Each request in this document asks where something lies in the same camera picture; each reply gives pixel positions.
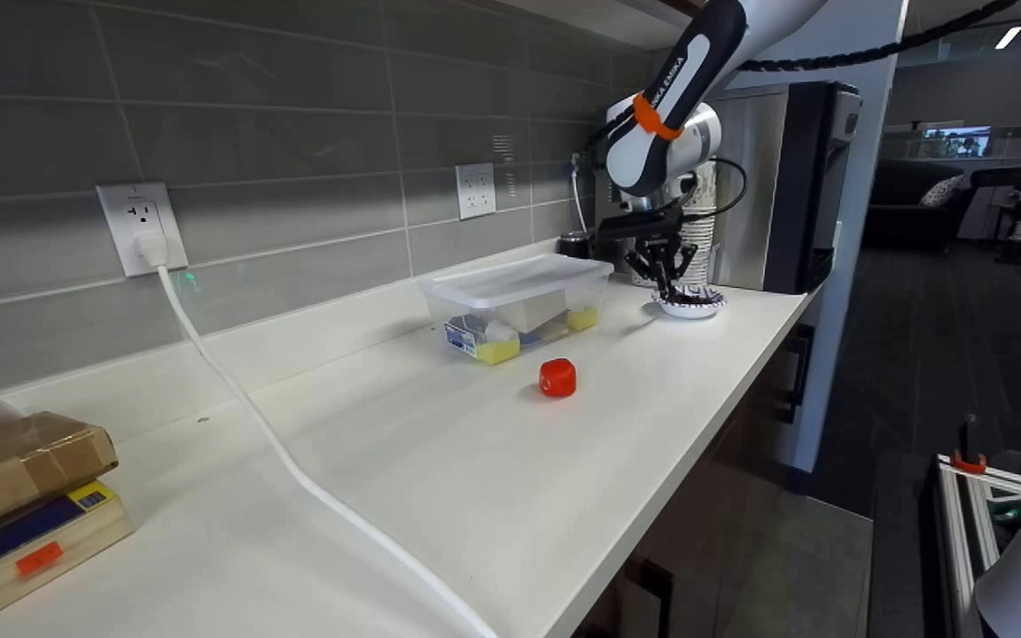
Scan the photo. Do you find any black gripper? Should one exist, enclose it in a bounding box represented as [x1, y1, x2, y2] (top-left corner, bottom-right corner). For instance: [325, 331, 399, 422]
[601, 208, 701, 303]

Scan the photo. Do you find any silver metal spatula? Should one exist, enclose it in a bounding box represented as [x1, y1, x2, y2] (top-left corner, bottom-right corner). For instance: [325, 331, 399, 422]
[662, 282, 707, 315]

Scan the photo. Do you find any white blue patterned paper plate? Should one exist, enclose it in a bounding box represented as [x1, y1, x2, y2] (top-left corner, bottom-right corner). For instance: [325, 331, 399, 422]
[649, 284, 726, 327]

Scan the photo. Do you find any small red object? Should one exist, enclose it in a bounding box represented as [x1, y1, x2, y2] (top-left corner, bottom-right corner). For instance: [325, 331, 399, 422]
[535, 354, 583, 400]

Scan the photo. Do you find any clear plastic lidded container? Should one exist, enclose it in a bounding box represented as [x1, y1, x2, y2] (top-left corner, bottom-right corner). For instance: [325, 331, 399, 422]
[418, 250, 614, 370]

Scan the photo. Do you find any small yellow sponge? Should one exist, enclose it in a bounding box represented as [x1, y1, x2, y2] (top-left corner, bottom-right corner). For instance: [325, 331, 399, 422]
[468, 332, 524, 370]

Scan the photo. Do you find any flat box with yellow label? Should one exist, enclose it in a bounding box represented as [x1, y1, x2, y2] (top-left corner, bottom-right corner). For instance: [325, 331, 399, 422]
[0, 480, 135, 636]

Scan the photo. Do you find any brown cardboard box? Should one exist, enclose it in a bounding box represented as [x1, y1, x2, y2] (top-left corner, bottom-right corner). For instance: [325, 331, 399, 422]
[0, 407, 122, 546]

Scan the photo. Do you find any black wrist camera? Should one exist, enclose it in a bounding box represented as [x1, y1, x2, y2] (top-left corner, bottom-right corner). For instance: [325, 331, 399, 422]
[558, 231, 614, 264]

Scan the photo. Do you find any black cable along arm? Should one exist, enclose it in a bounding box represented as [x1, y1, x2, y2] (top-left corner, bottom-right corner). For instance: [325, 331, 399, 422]
[739, 0, 1017, 76]

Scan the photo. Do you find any aluminium frame with red clamp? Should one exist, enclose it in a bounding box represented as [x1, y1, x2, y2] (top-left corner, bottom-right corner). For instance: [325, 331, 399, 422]
[934, 447, 1021, 638]

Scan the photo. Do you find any white power cable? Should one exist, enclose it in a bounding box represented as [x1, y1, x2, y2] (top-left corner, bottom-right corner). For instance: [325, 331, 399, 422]
[153, 264, 504, 638]

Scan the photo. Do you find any white outlet with plugged cable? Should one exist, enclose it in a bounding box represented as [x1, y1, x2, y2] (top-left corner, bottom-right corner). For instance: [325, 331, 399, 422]
[95, 179, 191, 282]

